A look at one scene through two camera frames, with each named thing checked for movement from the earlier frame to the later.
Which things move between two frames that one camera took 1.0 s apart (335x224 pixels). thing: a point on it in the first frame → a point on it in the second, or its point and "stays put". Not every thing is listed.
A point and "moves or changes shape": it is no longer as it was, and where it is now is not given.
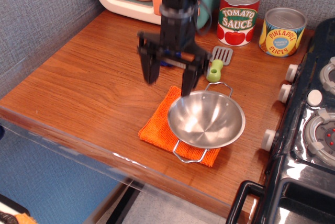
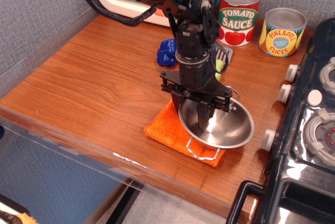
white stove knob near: (268, 139) stays put
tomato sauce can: (238, 8) stays put
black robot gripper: (174, 47) → (195, 80)
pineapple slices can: (282, 31) stays put
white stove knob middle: (285, 90) stays put
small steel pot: (208, 119) moves or changes shape
